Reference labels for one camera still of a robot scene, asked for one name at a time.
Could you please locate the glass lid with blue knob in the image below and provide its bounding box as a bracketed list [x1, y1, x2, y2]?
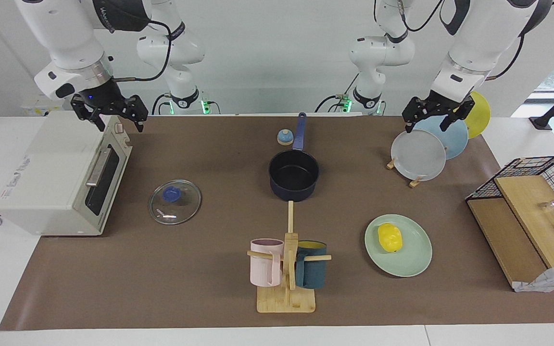
[149, 180, 202, 225]

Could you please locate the light blue plate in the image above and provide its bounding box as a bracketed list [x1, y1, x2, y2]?
[414, 117, 469, 160]

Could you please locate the grey plate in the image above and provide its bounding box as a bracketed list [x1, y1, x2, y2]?
[391, 129, 447, 182]

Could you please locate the yellow plate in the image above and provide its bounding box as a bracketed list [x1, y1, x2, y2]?
[460, 91, 491, 139]

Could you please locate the wooden plate rack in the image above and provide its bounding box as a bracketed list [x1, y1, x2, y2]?
[387, 158, 424, 188]

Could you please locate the dark blue pot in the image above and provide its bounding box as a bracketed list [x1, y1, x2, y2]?
[268, 112, 320, 202]

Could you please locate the green plate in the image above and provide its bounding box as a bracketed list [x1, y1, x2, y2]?
[365, 214, 433, 278]

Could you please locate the white power strip box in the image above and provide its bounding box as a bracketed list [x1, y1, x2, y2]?
[21, 94, 73, 117]

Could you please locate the white toaster oven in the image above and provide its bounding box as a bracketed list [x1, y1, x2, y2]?
[0, 111, 133, 236]

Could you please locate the light wooden shelf board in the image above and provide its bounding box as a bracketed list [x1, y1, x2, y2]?
[494, 175, 554, 269]

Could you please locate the brown wooden shelf board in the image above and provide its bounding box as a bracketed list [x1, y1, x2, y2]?
[467, 198, 547, 289]

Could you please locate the teal mug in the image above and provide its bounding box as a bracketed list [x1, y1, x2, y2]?
[295, 240, 328, 289]

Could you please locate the brown table mat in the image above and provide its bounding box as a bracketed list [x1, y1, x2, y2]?
[0, 115, 554, 331]

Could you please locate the pink mug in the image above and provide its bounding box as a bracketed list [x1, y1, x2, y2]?
[250, 238, 285, 287]

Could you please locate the wooden mug tree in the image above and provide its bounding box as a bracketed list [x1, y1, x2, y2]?
[247, 201, 332, 314]

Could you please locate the black right base cable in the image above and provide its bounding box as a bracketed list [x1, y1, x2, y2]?
[151, 93, 169, 116]

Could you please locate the black base cable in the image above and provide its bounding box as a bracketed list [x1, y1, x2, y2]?
[315, 94, 354, 113]
[151, 93, 169, 116]

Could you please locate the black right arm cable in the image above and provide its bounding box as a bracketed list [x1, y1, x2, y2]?
[113, 18, 174, 82]

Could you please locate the black left base cable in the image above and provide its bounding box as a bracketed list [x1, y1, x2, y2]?
[315, 94, 354, 113]

